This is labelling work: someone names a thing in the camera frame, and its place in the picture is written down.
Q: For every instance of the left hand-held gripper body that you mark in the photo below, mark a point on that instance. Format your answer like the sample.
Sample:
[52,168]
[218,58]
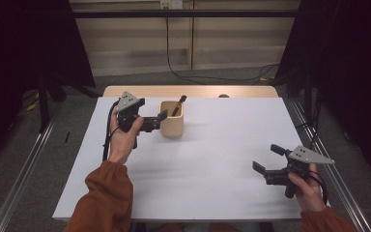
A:
[128,103]

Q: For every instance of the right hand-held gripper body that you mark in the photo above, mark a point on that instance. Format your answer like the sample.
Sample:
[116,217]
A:
[309,156]

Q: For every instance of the cream square ceramic cup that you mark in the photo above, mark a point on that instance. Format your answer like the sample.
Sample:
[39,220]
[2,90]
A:
[172,127]

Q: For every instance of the person's right hand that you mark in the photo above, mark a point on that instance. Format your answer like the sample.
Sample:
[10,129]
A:
[309,193]

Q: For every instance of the person's left hand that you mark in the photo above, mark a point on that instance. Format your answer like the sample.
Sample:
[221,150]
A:
[122,145]

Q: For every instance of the black metal stand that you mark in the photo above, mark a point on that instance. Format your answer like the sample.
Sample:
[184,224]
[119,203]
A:
[43,103]

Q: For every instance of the black curtain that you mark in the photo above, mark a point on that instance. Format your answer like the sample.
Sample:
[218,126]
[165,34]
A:
[19,48]
[351,64]

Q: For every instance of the metal floor rail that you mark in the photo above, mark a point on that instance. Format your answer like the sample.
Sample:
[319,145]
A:
[338,180]
[22,177]

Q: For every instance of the white wall socket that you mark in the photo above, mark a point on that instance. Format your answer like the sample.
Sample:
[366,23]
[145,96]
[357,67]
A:
[170,4]

